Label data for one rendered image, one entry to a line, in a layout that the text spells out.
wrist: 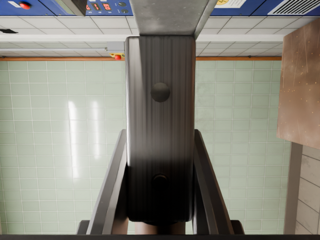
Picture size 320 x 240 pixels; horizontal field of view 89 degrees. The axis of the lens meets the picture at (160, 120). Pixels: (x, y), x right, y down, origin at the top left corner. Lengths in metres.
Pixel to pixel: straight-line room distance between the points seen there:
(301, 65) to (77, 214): 1.86
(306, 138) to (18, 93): 1.90
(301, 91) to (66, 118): 1.52
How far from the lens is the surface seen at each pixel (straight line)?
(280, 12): 0.85
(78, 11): 0.50
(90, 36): 1.04
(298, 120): 0.97
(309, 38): 0.99
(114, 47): 1.07
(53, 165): 1.69
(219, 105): 1.43
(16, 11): 0.88
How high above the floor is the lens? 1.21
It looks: 1 degrees down
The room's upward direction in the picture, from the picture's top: 90 degrees counter-clockwise
